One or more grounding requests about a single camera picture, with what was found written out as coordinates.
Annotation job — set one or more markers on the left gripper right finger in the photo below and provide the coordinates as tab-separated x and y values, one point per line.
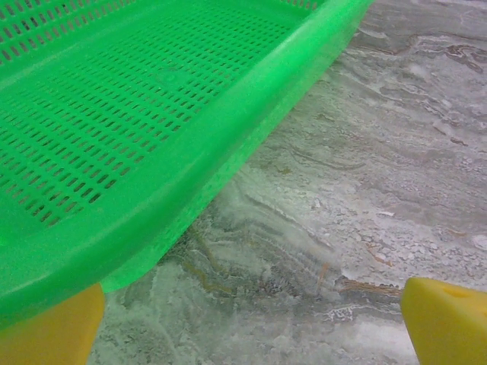
445	327

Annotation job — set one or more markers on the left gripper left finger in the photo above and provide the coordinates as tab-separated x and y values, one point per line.
38	331

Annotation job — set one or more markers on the green plastic mesh basket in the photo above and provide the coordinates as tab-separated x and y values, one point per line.
114	114

